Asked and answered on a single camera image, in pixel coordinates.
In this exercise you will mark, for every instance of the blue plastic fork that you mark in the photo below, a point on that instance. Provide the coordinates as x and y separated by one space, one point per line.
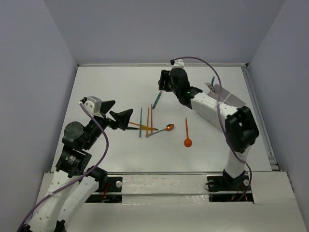
210 85

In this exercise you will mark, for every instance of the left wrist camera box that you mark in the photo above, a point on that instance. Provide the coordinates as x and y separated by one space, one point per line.
92 104

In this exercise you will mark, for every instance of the white divided utensil container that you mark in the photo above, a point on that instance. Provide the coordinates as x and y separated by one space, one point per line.
226 97

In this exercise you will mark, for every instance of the orange plastic spoon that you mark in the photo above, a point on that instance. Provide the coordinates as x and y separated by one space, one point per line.
187 141

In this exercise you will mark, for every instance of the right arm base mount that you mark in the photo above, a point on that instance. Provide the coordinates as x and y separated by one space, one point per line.
221 190

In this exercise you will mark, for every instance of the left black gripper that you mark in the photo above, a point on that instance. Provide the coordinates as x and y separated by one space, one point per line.
106 117

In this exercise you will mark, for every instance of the yellow plastic knife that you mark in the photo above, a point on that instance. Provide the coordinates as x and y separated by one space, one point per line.
136 126

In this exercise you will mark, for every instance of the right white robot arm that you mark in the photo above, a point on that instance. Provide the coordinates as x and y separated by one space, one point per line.
237 124

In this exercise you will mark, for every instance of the orange chopstick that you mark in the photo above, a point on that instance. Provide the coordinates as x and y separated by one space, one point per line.
147 120
152 118

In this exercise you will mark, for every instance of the teal chopstick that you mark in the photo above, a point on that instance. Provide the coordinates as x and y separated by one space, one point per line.
140 122

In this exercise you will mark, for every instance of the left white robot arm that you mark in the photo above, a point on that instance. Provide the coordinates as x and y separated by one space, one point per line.
73 181

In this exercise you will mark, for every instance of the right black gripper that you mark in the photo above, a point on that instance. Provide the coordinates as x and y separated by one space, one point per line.
165 78

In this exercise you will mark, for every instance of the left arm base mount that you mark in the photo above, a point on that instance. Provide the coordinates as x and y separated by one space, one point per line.
111 193

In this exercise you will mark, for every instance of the copper metal spoon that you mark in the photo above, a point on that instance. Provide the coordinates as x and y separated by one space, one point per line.
168 127

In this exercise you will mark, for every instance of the silver fork teal handle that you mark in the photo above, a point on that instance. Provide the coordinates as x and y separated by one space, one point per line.
157 99

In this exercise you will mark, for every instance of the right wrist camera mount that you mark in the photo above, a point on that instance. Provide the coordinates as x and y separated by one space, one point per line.
177 63

